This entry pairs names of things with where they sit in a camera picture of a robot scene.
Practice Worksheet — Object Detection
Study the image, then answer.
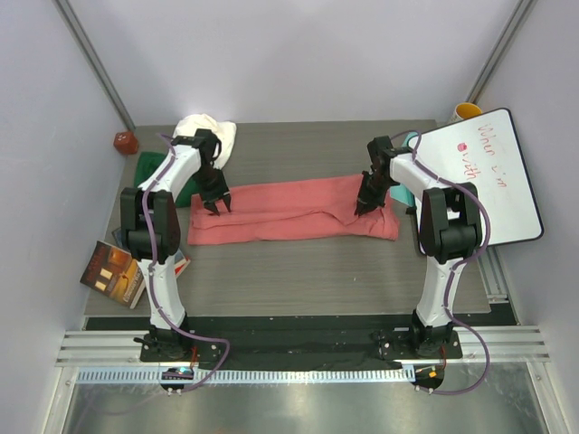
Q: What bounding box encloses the white dry-erase board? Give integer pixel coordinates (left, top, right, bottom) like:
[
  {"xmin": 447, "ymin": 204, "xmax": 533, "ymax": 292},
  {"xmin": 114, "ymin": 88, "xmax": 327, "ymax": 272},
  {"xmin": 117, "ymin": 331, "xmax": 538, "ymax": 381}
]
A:
[{"xmin": 408, "ymin": 108, "xmax": 544, "ymax": 246}]

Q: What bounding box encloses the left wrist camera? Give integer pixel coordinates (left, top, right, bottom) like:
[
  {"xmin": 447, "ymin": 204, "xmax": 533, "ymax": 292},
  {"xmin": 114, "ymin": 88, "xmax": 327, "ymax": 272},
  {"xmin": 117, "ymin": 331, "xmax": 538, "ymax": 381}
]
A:
[{"xmin": 193, "ymin": 128, "xmax": 223, "ymax": 159}]

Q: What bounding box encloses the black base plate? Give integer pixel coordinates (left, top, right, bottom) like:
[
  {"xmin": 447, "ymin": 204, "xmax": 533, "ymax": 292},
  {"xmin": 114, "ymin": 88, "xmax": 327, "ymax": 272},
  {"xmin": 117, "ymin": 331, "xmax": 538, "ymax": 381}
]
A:
[{"xmin": 133, "ymin": 329, "xmax": 463, "ymax": 364}]

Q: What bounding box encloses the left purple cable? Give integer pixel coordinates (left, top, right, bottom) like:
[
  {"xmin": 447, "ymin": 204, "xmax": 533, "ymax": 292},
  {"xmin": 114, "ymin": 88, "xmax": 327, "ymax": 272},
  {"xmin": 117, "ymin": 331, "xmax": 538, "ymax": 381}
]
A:
[{"xmin": 140, "ymin": 131, "xmax": 232, "ymax": 392}]

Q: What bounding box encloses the dark brown paperback book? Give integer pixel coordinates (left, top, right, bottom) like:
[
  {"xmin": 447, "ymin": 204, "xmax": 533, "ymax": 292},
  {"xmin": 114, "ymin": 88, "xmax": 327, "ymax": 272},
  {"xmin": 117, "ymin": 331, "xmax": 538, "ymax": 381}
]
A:
[{"xmin": 80, "ymin": 241, "xmax": 145, "ymax": 309}]

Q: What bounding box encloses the perforated metal rail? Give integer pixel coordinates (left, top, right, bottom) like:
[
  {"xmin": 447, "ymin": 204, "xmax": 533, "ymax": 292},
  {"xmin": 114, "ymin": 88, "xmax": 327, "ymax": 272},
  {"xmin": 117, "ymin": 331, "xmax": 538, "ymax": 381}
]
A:
[{"xmin": 76, "ymin": 365, "xmax": 415, "ymax": 386}]

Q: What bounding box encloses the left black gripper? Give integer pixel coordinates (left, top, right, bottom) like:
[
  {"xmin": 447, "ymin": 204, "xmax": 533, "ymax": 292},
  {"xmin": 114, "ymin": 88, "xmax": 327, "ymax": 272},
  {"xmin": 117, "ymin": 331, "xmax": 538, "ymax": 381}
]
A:
[{"xmin": 193, "ymin": 165, "xmax": 231, "ymax": 214}]

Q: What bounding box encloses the red paperback book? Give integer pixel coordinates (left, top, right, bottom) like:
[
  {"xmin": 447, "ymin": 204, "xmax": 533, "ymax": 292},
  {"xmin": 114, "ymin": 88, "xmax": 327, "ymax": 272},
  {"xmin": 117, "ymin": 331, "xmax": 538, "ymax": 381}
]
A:
[{"xmin": 175, "ymin": 250, "xmax": 191, "ymax": 277}]

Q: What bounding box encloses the blue paperback book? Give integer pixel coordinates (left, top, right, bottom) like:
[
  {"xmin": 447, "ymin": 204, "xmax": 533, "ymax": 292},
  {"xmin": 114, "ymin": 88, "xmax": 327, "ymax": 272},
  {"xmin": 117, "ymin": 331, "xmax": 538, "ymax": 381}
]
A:
[{"xmin": 111, "ymin": 227, "xmax": 127, "ymax": 249}]

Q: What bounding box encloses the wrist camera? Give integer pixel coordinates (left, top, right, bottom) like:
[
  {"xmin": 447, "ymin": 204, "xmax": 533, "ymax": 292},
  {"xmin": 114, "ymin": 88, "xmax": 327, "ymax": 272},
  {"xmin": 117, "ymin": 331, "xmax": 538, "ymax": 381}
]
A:
[
  {"xmin": 366, "ymin": 136, "xmax": 396, "ymax": 160},
  {"xmin": 193, "ymin": 128, "xmax": 223, "ymax": 159}
]

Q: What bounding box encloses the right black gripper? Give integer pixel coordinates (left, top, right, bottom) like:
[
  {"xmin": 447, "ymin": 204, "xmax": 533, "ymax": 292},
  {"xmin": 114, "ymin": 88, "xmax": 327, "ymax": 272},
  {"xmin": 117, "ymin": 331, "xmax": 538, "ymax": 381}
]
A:
[{"xmin": 356, "ymin": 171, "xmax": 394, "ymax": 216}]

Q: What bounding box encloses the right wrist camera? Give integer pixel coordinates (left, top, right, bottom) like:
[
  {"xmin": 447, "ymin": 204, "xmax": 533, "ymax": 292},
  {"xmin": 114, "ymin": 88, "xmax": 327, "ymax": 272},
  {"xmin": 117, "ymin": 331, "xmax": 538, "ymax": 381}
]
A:
[{"xmin": 366, "ymin": 136, "xmax": 396, "ymax": 160}]

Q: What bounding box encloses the red brown cube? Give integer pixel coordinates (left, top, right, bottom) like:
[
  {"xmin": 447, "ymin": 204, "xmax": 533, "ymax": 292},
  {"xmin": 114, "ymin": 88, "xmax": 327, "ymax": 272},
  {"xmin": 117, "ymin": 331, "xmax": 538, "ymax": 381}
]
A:
[{"xmin": 113, "ymin": 131, "xmax": 138, "ymax": 156}]

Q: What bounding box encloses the yellow white paper cup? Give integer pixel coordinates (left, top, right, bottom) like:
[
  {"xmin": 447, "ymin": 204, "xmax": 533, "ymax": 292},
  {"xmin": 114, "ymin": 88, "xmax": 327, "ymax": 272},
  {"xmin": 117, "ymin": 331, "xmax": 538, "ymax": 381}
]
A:
[{"xmin": 448, "ymin": 102, "xmax": 483, "ymax": 125}]

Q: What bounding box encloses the green t shirt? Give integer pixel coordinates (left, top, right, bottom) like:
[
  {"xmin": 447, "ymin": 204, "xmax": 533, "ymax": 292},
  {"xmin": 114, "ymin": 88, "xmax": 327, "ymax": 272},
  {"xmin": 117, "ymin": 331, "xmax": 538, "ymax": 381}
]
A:
[{"xmin": 133, "ymin": 151, "xmax": 200, "ymax": 208}]

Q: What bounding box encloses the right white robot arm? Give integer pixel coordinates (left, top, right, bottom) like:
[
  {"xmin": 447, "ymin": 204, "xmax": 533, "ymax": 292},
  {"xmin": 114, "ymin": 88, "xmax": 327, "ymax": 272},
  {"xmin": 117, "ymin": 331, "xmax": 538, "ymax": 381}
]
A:
[{"xmin": 355, "ymin": 137, "xmax": 488, "ymax": 358}]

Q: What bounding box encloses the white t shirt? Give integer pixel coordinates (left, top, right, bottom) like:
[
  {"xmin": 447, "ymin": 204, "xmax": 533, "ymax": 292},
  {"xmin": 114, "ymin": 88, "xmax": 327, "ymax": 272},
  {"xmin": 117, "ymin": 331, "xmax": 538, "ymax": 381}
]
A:
[{"xmin": 173, "ymin": 114, "xmax": 237, "ymax": 169}]

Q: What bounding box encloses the pink t shirt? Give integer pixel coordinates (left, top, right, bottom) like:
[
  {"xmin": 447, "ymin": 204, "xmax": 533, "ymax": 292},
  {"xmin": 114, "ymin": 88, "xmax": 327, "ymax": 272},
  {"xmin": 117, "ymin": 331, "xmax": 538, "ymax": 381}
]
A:
[{"xmin": 187, "ymin": 175, "xmax": 400, "ymax": 246}]

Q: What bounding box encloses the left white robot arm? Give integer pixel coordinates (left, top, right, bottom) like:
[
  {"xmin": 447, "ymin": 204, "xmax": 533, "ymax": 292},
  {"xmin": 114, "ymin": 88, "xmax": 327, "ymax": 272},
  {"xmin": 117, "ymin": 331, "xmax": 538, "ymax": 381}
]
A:
[{"xmin": 120, "ymin": 128, "xmax": 232, "ymax": 362}]

